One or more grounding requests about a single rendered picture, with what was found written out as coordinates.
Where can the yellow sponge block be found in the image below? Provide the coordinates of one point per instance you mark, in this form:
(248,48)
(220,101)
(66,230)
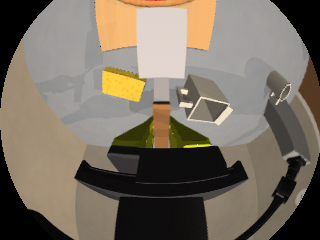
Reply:
(122,83)

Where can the grey square mug with handle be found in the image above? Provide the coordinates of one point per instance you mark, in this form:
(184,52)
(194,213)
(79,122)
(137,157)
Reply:
(207,109)

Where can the margherita pizza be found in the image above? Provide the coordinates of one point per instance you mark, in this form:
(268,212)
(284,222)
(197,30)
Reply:
(155,3)

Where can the white spatula with wooden handle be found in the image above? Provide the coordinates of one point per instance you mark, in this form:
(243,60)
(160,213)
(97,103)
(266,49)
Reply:
(161,50)

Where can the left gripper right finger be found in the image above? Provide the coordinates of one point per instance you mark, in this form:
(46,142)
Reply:
(185,136)

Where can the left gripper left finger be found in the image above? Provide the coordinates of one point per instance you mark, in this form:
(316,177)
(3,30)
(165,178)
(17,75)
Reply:
(137,136)

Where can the wooden cutting board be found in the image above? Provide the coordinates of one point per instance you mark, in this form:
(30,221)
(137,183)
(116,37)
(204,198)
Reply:
(116,23)

